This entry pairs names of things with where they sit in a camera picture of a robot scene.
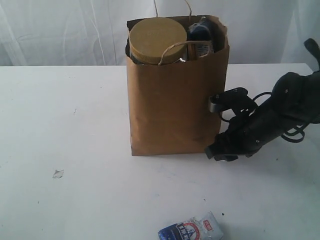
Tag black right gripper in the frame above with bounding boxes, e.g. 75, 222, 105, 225
204, 100, 288, 162

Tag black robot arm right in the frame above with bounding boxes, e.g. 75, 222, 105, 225
204, 71, 320, 162

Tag small clear plastic scrap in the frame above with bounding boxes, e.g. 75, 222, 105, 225
52, 169, 64, 179

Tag black beige noodle package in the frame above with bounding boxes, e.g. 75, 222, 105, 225
187, 16, 215, 61

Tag brown paper bag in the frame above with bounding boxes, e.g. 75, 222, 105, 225
125, 14, 230, 156

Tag blue white salt packet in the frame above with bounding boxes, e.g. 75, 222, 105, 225
158, 211, 224, 240

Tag plastic nut jar yellow lid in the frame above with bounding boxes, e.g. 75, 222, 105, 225
128, 17, 187, 65

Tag black cable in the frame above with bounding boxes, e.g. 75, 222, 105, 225
219, 92, 306, 144

